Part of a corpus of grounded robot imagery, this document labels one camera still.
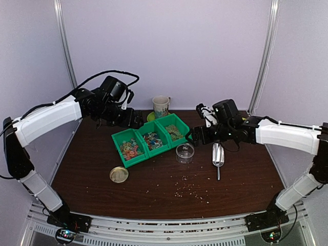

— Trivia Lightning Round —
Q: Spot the patterned ceramic mug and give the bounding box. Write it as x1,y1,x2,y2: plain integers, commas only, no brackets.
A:
152,95,171,119

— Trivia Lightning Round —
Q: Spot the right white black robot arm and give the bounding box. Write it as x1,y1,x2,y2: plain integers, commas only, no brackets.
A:
185,99,327,227

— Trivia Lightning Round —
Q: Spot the gold round lid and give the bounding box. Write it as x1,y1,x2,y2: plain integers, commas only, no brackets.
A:
109,167,129,183

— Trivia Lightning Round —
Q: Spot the left aluminium frame post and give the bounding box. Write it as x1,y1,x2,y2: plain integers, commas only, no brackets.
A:
53,0,77,89

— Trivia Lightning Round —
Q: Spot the aluminium frame post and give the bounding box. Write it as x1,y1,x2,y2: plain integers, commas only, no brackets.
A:
53,0,77,89
248,0,280,115

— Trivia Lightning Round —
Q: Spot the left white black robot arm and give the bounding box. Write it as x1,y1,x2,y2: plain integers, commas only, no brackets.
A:
3,76,144,228

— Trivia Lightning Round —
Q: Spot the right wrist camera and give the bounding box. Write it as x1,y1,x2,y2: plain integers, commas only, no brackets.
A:
196,104,218,128

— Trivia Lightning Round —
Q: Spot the green saucer plate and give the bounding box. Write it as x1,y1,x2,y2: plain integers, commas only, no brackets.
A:
147,111,156,122

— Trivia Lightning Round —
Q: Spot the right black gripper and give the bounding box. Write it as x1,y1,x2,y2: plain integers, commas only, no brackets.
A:
186,123,234,147

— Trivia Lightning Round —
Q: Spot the silver metal scoop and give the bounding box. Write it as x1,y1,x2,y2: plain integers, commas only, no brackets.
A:
212,142,225,180

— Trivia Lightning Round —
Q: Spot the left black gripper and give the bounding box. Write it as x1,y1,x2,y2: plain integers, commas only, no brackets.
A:
95,101,144,129

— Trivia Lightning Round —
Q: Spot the green candy bin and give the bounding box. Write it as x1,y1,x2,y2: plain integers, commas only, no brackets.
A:
111,129,149,169
136,121,171,158
155,113,190,148

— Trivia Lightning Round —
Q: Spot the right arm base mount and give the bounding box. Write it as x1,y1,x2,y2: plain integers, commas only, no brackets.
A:
244,211,290,232

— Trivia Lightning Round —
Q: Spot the clear plastic round container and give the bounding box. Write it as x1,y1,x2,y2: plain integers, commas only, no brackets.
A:
176,143,195,164

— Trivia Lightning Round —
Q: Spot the front aluminium rail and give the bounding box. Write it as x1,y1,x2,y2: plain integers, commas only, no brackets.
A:
22,202,312,246

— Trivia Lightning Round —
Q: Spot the right aluminium frame post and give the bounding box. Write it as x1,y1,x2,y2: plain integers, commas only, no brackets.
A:
248,0,280,115

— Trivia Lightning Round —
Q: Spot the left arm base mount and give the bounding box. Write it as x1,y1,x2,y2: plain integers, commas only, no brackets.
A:
47,212,92,233

